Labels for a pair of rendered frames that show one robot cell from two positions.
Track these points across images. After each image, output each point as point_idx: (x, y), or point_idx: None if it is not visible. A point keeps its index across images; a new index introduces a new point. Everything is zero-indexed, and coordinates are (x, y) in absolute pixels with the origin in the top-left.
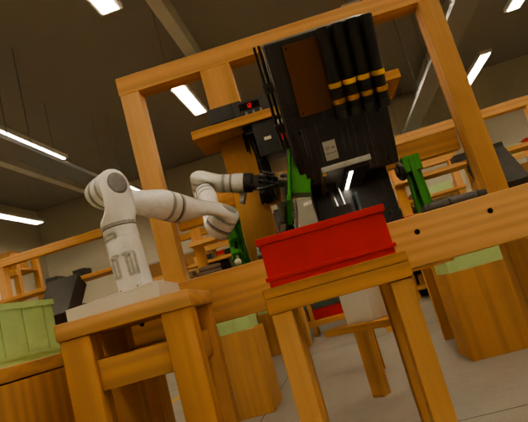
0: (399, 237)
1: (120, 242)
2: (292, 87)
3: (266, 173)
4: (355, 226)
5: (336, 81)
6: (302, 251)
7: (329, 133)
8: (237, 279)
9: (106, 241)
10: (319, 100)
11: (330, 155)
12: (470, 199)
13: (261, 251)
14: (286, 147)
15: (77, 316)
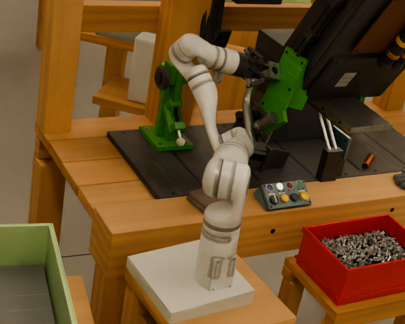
0: (378, 211)
1: (231, 246)
2: (367, 25)
3: (254, 54)
4: None
5: None
6: (371, 281)
7: (358, 68)
8: (244, 227)
9: (216, 241)
10: (378, 44)
11: (341, 83)
12: None
13: (344, 278)
14: (267, 2)
15: (180, 317)
